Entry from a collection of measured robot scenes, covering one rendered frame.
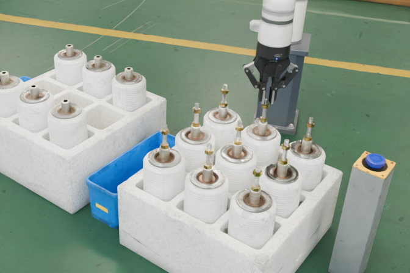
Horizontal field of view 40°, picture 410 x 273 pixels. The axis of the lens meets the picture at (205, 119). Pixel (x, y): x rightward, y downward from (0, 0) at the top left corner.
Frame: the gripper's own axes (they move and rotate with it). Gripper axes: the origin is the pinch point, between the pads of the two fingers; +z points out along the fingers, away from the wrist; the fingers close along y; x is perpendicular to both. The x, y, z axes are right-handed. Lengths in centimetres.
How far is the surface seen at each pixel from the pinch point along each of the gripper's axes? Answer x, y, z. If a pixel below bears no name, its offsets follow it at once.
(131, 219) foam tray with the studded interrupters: -13.4, -32.3, 25.2
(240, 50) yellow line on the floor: 102, 14, 36
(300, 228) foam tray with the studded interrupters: -24.2, 4.5, 19.7
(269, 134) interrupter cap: -1.3, 1.4, 10.2
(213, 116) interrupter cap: 7.2, -11.4, 10.1
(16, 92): 24, -63, 12
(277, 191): -21.2, -0.9, 11.7
